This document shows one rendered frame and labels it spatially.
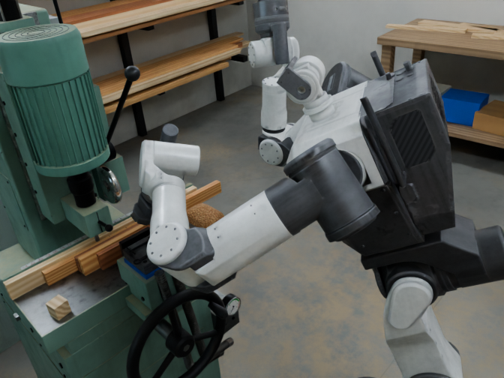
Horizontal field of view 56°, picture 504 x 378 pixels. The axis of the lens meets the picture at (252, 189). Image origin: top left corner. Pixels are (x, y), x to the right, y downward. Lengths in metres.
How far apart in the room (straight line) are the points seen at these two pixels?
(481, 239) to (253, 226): 0.53
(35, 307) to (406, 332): 0.89
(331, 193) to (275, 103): 0.58
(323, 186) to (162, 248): 0.28
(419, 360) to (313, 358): 0.96
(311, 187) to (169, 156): 0.36
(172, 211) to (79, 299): 0.47
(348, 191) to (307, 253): 1.97
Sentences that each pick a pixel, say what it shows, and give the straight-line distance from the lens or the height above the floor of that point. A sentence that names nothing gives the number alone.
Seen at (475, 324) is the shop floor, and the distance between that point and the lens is 2.47.
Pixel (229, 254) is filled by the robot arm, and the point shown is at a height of 1.23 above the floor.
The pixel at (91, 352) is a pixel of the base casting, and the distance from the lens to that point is 1.33.
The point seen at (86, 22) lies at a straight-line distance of 3.43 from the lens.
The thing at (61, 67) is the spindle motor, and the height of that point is 1.44.
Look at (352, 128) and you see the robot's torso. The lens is 0.86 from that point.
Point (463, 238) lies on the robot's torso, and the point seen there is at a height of 1.08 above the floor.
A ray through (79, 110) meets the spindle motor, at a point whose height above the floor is 1.34.
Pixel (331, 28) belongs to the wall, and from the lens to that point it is 4.54.
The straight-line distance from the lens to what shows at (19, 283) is 1.34.
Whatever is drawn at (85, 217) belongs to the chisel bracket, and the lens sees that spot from 1.26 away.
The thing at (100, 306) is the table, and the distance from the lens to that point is 1.26.
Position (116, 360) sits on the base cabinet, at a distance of 1.39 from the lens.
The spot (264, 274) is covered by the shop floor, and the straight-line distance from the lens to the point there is 2.59.
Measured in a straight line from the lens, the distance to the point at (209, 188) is 1.53.
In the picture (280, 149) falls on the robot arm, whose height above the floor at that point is 1.14.
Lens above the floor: 1.71
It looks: 31 degrees down
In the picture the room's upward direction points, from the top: 5 degrees counter-clockwise
